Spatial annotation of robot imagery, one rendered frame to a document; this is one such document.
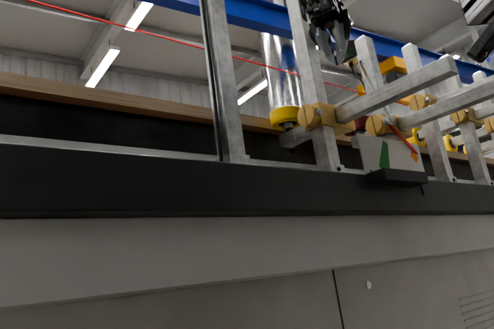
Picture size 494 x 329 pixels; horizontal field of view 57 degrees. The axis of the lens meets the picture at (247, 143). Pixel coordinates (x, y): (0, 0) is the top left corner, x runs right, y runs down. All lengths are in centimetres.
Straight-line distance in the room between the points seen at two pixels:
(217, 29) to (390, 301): 90
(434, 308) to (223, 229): 97
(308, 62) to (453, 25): 935
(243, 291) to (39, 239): 52
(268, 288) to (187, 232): 40
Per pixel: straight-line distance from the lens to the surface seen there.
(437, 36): 1046
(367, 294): 132
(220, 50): 85
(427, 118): 117
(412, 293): 150
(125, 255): 65
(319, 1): 100
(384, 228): 107
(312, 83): 101
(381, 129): 116
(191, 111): 100
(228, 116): 79
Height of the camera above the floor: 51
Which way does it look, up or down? 17 degrees up
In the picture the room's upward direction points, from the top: 8 degrees counter-clockwise
